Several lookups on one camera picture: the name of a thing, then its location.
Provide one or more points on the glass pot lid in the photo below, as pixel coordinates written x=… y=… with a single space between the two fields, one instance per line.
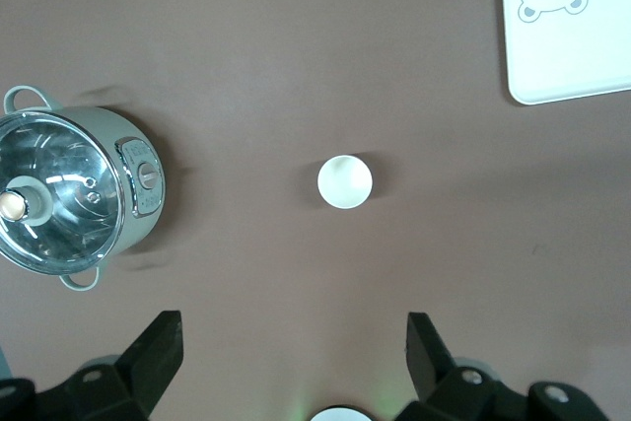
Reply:
x=64 y=164

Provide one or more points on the white IKEA cup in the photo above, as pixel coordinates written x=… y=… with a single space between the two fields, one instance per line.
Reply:
x=345 y=182

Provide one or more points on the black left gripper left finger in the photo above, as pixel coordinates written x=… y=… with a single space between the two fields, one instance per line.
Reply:
x=153 y=357

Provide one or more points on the green electric cooking pot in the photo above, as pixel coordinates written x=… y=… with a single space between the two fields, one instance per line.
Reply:
x=148 y=194

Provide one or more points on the beige bear print tray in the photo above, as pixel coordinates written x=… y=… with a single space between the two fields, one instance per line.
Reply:
x=567 y=61

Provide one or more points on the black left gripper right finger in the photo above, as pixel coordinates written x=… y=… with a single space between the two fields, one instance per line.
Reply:
x=429 y=367

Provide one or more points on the brown table mat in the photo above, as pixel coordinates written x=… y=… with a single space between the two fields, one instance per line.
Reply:
x=296 y=46

